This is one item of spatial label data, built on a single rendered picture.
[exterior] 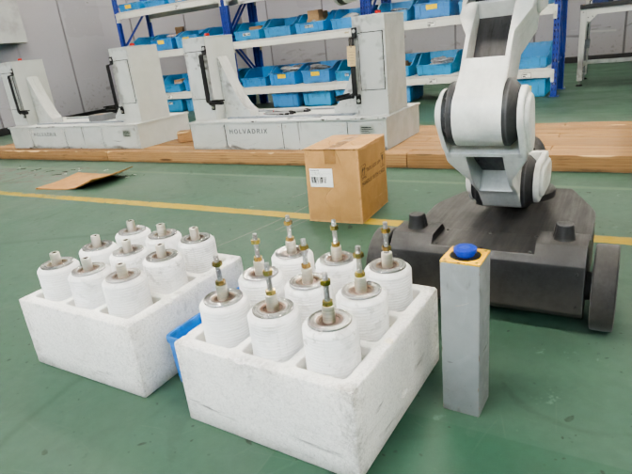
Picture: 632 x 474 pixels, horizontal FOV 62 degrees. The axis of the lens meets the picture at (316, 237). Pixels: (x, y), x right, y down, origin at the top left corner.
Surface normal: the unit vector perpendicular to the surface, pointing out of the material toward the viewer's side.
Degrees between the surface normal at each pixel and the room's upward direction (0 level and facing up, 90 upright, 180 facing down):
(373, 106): 90
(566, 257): 45
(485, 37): 54
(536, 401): 0
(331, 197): 89
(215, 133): 90
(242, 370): 90
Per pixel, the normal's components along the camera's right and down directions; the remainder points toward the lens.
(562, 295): -0.49, 0.35
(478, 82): -0.39, -0.49
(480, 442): -0.11, -0.93
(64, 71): 0.87, 0.08
